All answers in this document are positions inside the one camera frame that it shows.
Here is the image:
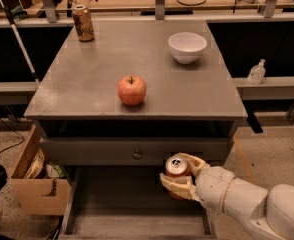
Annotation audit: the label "brown gold soda can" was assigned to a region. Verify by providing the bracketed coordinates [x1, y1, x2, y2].
[72, 5, 95, 42]

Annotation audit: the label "closed grey top drawer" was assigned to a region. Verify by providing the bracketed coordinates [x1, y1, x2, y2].
[40, 137, 233, 166]

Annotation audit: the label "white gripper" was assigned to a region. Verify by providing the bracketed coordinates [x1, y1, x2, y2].
[160, 152, 235, 214]

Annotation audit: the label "black cable on floor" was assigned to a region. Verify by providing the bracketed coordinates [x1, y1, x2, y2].
[0, 117, 26, 163]

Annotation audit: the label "clear sanitizer bottle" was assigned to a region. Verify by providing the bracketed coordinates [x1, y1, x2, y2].
[247, 59, 266, 84]

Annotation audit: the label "open grey middle drawer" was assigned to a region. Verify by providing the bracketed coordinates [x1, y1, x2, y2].
[58, 166, 217, 240]

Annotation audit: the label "red coke can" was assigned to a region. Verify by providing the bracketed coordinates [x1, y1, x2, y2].
[165, 154, 191, 200]

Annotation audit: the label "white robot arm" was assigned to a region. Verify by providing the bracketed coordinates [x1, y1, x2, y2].
[160, 153, 294, 240]

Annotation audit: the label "white pole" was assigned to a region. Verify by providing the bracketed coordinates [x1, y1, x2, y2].
[0, 0, 40, 87]

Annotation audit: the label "red apple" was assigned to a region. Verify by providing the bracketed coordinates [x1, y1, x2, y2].
[117, 75, 147, 106]

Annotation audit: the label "white bowl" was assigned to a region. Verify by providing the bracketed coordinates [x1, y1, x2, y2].
[168, 32, 207, 64]

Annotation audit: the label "grey drawer cabinet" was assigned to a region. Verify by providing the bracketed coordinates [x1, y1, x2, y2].
[25, 19, 246, 240]

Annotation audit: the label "wooden box with items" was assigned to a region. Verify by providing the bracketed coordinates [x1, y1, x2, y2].
[10, 126, 71, 215]

